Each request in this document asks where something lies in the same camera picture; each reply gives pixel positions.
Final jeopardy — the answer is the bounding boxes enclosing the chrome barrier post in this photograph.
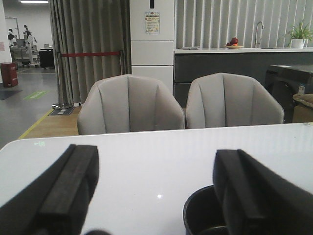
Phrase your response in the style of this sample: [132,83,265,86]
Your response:
[52,52,73,110]

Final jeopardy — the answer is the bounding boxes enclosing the grey armchair right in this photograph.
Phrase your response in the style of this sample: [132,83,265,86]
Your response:
[185,73,284,129]

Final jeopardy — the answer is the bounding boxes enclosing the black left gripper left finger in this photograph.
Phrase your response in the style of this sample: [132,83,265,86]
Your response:
[0,144,99,235]

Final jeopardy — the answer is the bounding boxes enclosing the grey armchair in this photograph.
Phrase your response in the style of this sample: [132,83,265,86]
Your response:
[77,74,185,135]
[185,73,284,129]

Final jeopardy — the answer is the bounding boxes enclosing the silver faucet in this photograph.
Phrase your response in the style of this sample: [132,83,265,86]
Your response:
[254,21,264,48]

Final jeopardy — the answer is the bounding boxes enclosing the red bin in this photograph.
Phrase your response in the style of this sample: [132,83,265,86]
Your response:
[0,62,18,87]

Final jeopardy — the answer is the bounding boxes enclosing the white refrigerator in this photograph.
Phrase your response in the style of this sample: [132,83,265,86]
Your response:
[130,0,175,92]

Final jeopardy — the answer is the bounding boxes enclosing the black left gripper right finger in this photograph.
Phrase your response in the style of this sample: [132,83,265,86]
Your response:
[213,149,313,235]

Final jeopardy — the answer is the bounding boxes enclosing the potted green plant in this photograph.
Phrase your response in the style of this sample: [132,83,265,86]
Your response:
[286,20,313,48]

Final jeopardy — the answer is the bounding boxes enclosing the grey curtain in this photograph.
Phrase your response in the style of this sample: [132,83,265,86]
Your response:
[49,0,132,103]

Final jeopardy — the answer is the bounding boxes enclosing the grey armchair left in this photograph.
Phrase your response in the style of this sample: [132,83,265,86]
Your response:
[77,74,185,135]

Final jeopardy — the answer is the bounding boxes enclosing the beige cushion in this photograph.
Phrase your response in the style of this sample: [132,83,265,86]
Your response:
[293,94,313,109]

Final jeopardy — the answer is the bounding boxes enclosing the fruit plate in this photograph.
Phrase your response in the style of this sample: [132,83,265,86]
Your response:
[225,37,244,49]

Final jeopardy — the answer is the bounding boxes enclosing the red barrier belt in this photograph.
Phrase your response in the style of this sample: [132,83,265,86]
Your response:
[61,51,120,57]

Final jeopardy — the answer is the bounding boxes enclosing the grey kitchen counter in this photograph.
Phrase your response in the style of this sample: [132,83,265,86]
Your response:
[174,48,313,107]

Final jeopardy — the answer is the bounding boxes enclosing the dark blue saucepan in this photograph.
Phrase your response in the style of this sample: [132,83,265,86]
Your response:
[182,186,228,235]

